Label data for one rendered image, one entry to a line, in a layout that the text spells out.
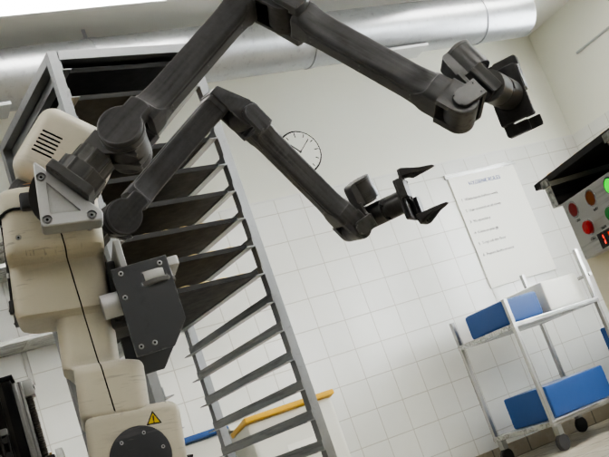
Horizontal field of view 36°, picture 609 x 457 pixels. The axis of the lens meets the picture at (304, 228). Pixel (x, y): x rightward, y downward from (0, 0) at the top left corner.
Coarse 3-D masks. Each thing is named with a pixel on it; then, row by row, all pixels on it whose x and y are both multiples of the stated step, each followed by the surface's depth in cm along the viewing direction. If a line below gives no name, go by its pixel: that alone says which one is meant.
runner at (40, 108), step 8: (64, 72) 273; (48, 88) 283; (48, 96) 285; (40, 104) 291; (48, 104) 290; (32, 112) 298; (40, 112) 293; (32, 120) 299; (24, 128) 306; (24, 136) 307; (16, 144) 315; (16, 152) 317
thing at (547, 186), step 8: (600, 168) 221; (608, 168) 221; (568, 176) 219; (576, 176) 219; (584, 176) 220; (592, 176) 220; (600, 176) 220; (544, 184) 218; (552, 184) 217; (560, 184) 218; (568, 184) 218; (576, 184) 219; (584, 184) 219; (552, 192) 217; (560, 192) 217; (568, 192) 217; (576, 192) 218; (552, 200) 218; (560, 200) 216
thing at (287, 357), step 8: (288, 352) 275; (272, 360) 283; (280, 360) 280; (288, 360) 276; (264, 368) 288; (272, 368) 284; (248, 376) 297; (256, 376) 293; (232, 384) 307; (240, 384) 302; (216, 392) 317; (224, 392) 312; (232, 392) 306; (208, 400) 323; (216, 400) 315
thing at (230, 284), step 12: (240, 276) 277; (252, 276) 279; (180, 288) 266; (192, 288) 268; (204, 288) 271; (216, 288) 277; (228, 288) 284; (180, 300) 276; (192, 300) 282; (204, 300) 289; (216, 300) 295; (192, 312) 301; (204, 312) 308
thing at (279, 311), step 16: (224, 144) 289; (240, 192) 286; (240, 208) 285; (256, 240) 282; (256, 256) 281; (272, 272) 281; (272, 288) 279; (272, 304) 279; (288, 320) 277; (288, 336) 275; (304, 368) 274; (304, 384) 272; (304, 400) 272; (320, 416) 271; (320, 432) 269
